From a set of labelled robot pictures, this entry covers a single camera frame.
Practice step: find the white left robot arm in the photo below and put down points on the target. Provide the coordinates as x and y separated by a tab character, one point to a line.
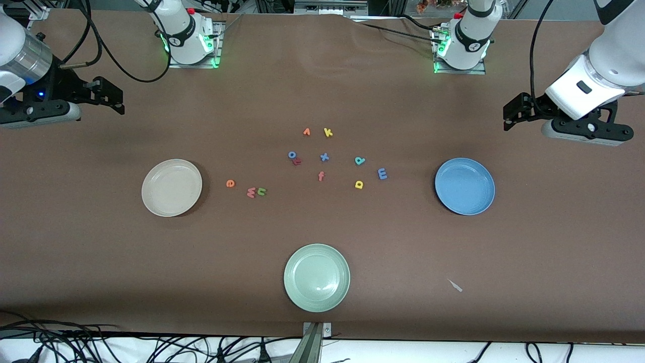
569	98

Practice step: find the pink foam letter w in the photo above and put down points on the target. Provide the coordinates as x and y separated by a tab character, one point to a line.
251	192

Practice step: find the aluminium frame profile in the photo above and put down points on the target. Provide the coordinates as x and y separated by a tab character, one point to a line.
39	14

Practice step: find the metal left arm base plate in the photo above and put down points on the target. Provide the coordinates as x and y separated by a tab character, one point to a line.
458	72

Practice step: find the teal foam letter p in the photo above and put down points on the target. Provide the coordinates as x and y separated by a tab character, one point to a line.
359	161

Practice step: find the blue foam letter E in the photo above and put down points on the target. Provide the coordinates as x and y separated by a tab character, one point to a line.
382	174

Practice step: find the blue plate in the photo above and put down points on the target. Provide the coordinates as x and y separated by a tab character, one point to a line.
464	186

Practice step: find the paper table cover sheet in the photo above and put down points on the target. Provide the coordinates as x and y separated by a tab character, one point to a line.
101	252

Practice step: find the small white paper scrap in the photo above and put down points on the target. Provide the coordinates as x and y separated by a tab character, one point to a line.
455	286

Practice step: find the pale green plate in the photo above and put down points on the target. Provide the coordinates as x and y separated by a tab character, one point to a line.
316	278

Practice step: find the grey metal box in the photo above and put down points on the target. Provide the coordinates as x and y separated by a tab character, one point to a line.
330	7

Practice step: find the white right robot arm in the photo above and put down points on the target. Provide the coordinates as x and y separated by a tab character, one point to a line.
181	35

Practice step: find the beige brown plate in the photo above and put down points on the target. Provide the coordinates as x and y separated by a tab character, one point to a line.
171	189

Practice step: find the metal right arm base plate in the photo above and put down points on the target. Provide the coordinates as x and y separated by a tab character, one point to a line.
219	40

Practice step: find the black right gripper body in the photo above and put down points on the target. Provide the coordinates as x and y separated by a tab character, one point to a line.
67	84

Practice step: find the metal table edge bracket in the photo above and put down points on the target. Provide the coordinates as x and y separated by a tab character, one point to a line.
315	343

